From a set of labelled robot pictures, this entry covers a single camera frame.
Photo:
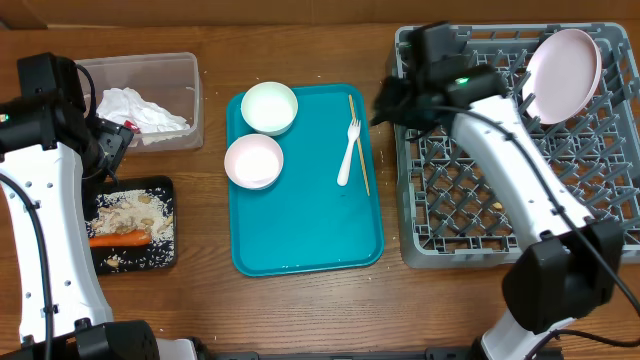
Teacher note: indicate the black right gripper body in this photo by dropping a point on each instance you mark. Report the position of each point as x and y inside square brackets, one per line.
[401, 104]

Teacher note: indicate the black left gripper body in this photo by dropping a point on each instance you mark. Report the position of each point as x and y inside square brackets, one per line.
[109, 141]

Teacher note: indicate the red snack wrapper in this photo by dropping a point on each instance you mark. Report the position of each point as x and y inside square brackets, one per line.
[131, 126]

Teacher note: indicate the wooden chopstick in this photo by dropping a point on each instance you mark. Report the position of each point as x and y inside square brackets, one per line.
[359, 145]

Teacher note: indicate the white napkin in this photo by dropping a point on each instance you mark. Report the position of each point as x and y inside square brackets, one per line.
[155, 122]

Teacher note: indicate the white plastic fork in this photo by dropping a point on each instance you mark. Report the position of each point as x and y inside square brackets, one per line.
[353, 135]

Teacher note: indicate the large white plate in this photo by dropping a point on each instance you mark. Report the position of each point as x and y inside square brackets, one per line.
[564, 72]

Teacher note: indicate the pale green bowl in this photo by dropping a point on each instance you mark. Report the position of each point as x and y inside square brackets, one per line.
[269, 108]

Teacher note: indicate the pink bowl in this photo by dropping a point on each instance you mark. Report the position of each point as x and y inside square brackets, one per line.
[254, 161]

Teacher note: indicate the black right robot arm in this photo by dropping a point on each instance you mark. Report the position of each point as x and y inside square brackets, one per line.
[570, 260]

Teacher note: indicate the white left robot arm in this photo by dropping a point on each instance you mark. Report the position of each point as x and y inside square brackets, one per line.
[65, 314]

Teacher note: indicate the grey dishwasher rack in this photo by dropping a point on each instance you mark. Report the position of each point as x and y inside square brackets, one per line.
[449, 216]

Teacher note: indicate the black food-waste tray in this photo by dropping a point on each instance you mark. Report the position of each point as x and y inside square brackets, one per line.
[150, 260]

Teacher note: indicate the clear plastic bin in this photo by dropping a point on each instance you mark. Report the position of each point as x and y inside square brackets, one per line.
[169, 80]

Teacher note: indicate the rice and peanuts pile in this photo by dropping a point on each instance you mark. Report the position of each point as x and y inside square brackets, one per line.
[135, 215]

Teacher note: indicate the orange carrot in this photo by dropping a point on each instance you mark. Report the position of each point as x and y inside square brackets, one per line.
[131, 239]

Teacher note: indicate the teal plastic tray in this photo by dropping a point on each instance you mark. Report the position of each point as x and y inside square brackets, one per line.
[305, 221]

